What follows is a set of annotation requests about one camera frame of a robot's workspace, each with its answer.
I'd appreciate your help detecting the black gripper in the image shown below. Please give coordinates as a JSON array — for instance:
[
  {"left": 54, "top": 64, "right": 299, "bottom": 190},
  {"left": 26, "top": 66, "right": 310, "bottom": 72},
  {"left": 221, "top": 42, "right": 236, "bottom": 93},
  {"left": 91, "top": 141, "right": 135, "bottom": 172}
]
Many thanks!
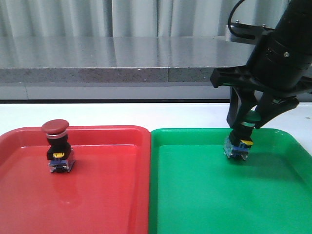
[{"left": 211, "top": 30, "right": 312, "bottom": 129}]

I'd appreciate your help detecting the green mushroom push button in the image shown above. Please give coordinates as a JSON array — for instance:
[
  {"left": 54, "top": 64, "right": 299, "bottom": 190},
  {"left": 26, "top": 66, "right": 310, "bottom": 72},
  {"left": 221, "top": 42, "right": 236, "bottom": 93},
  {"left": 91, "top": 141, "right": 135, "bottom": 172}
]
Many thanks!
[{"left": 224, "top": 110, "right": 261, "bottom": 161}]

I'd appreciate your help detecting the red mushroom push button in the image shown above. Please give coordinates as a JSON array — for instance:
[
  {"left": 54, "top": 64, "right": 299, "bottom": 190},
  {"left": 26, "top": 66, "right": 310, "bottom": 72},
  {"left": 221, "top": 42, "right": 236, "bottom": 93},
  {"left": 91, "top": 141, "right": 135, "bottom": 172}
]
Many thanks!
[{"left": 41, "top": 119, "right": 75, "bottom": 173}]

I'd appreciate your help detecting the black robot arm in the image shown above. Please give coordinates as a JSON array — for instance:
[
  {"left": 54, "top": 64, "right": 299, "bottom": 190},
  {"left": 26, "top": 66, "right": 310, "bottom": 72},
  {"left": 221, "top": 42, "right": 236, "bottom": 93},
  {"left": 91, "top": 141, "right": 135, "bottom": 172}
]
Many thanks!
[{"left": 211, "top": 0, "right": 312, "bottom": 129}]

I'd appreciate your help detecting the green plastic tray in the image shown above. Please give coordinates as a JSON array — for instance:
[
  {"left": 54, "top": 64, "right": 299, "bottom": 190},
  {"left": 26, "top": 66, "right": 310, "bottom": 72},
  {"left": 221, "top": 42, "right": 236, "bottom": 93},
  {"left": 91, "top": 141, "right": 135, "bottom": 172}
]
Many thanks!
[{"left": 149, "top": 128, "right": 312, "bottom": 234}]

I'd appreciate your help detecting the red plastic tray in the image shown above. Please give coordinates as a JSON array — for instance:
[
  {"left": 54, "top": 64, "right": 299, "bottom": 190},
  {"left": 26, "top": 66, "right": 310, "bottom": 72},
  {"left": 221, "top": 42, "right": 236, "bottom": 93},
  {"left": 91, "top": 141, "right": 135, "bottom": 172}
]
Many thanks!
[{"left": 0, "top": 126, "right": 151, "bottom": 234}]

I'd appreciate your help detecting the grey stone counter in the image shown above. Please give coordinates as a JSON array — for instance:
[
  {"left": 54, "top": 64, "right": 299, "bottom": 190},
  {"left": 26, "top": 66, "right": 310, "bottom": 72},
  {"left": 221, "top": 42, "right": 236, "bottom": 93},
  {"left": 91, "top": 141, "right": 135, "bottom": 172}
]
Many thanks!
[{"left": 0, "top": 36, "right": 253, "bottom": 101}]

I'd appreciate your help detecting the grey pleated curtain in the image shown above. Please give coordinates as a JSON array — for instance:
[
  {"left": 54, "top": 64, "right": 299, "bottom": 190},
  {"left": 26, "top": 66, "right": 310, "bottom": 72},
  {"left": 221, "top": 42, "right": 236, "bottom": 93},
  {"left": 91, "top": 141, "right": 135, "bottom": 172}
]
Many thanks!
[{"left": 0, "top": 0, "right": 288, "bottom": 37}]

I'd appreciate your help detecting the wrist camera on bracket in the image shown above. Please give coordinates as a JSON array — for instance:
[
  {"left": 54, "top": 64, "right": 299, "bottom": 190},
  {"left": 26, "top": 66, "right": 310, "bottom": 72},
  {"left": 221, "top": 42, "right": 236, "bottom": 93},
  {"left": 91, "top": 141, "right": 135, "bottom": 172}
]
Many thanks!
[{"left": 225, "top": 20, "right": 274, "bottom": 44}]

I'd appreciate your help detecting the black camera cable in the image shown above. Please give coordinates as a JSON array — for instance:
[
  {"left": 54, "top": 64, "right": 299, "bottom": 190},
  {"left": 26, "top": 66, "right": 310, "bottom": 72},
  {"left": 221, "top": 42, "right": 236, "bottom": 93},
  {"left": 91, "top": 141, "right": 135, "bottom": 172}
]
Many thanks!
[{"left": 229, "top": 0, "right": 246, "bottom": 25}]

